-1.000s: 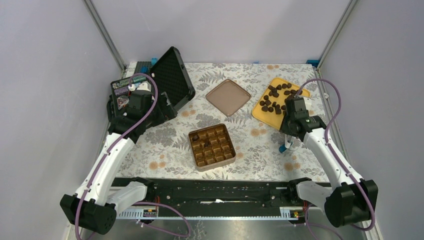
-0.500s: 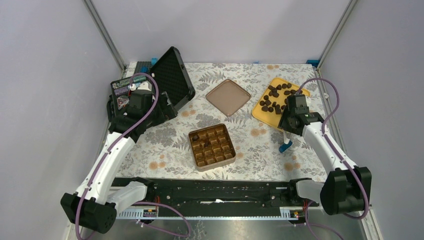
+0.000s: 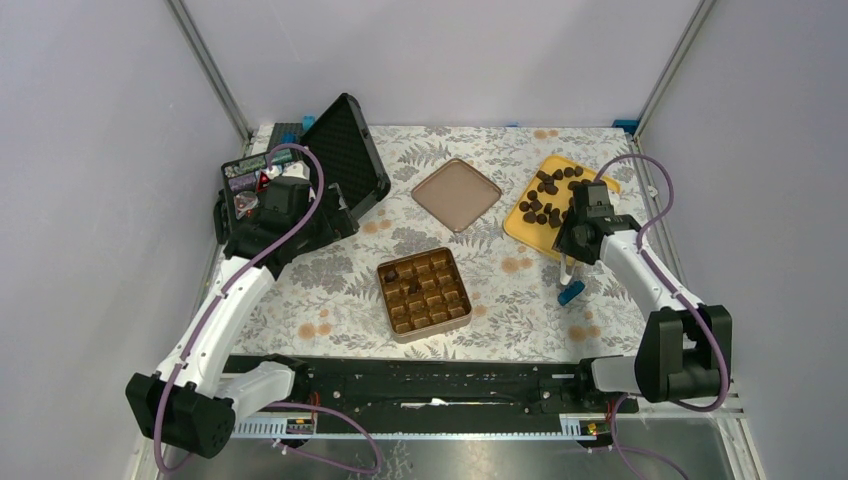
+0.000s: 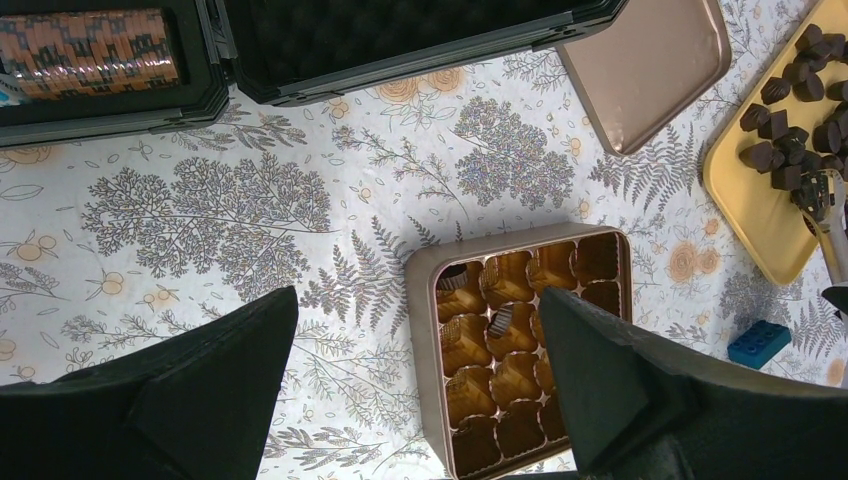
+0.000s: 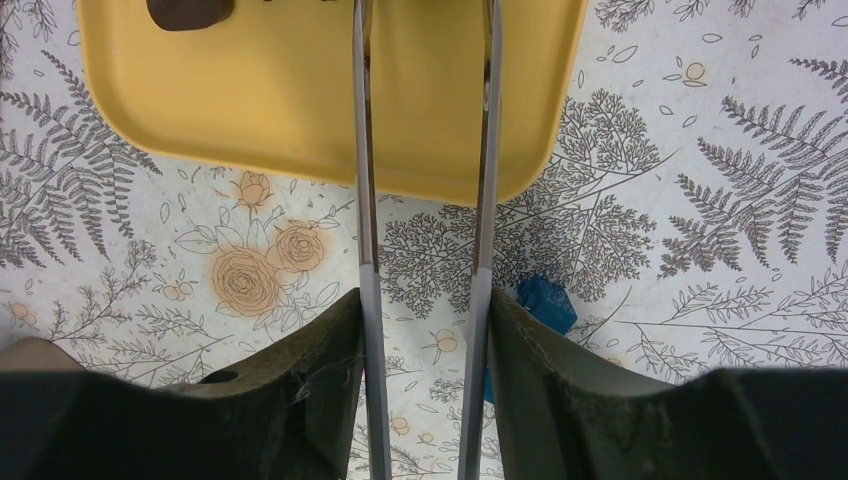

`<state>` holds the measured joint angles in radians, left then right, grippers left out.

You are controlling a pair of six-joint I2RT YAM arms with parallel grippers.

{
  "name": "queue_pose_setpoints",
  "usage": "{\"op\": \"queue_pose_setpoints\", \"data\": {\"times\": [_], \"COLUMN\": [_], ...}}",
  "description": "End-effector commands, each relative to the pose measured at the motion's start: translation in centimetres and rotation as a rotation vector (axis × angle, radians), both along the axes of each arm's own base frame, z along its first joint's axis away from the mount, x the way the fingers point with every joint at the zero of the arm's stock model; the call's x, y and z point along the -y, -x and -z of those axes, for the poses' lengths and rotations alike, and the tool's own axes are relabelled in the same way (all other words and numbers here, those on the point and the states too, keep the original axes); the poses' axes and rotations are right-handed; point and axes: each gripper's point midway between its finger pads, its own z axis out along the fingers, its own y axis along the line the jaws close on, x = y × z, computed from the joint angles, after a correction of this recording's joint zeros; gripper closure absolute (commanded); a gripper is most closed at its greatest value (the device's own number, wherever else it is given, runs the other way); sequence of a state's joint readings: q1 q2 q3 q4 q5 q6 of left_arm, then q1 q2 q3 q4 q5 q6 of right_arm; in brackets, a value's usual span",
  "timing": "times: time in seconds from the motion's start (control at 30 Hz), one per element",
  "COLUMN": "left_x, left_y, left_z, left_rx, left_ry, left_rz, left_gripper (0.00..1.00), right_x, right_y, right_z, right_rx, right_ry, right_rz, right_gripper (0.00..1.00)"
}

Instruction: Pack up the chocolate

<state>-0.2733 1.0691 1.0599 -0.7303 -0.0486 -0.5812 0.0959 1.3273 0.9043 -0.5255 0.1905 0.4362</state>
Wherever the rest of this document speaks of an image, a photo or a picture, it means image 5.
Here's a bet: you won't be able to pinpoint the floral tablecloth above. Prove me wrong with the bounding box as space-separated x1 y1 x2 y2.
1 1 847 479

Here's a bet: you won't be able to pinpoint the long metal tongs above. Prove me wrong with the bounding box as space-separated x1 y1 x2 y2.
352 0 503 480

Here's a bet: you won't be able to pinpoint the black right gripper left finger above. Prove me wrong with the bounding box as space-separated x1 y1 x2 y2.
1 289 363 479

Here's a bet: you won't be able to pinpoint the yellow plastic tray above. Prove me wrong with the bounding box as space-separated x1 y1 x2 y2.
77 1 587 206

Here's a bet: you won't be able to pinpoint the blue toy brick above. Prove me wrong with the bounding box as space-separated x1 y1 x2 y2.
482 274 579 405

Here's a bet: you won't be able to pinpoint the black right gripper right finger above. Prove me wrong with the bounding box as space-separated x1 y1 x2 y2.
488 291 847 479

